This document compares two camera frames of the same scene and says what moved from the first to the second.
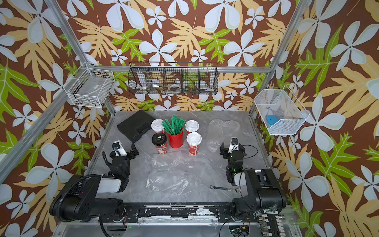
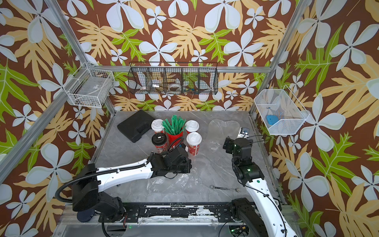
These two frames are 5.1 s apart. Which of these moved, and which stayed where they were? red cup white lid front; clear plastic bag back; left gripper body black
Moved: left gripper body black
Stayed: red cup white lid front; clear plastic bag back
